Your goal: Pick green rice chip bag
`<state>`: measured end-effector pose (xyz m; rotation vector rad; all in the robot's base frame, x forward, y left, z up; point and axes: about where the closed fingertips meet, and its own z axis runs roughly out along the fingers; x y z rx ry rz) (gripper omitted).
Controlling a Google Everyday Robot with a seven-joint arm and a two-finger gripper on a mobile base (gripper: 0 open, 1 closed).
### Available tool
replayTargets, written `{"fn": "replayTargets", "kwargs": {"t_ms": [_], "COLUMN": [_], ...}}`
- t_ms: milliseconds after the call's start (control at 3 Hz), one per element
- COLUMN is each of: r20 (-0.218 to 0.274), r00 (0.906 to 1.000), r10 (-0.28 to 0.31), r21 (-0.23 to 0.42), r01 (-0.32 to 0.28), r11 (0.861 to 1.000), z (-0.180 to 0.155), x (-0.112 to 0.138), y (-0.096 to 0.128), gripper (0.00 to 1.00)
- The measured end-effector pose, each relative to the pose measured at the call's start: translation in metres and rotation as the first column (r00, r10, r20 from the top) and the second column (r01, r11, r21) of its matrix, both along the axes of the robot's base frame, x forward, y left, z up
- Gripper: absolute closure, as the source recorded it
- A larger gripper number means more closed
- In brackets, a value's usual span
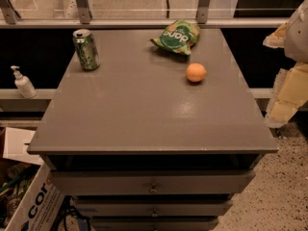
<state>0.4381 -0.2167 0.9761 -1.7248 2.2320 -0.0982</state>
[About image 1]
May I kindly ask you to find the white cardboard box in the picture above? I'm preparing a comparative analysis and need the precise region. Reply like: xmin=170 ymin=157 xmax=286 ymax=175
xmin=3 ymin=127 xmax=64 ymax=231

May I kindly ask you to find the green rice chip bag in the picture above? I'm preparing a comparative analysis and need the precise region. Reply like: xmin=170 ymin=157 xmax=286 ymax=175
xmin=150 ymin=19 xmax=200 ymax=56

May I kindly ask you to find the metal railing frame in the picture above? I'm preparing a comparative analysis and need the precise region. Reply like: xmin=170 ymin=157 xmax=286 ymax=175
xmin=0 ymin=0 xmax=303 ymax=29

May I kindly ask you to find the green soda can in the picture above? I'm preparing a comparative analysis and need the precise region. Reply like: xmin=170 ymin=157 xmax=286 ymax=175
xmin=73 ymin=29 xmax=100 ymax=71

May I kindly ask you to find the orange fruit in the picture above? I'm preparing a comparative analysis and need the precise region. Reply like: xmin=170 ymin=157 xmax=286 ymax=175
xmin=186 ymin=64 xmax=207 ymax=82

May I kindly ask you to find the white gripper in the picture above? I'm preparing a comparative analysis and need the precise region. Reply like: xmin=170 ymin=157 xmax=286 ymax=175
xmin=263 ymin=0 xmax=308 ymax=128

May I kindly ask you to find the grey drawer cabinet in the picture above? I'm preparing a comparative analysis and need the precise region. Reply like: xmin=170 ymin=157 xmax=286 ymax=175
xmin=29 ymin=29 xmax=277 ymax=231

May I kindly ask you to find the white pump bottle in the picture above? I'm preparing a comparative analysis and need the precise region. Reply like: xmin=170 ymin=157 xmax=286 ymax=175
xmin=11 ymin=65 xmax=37 ymax=99

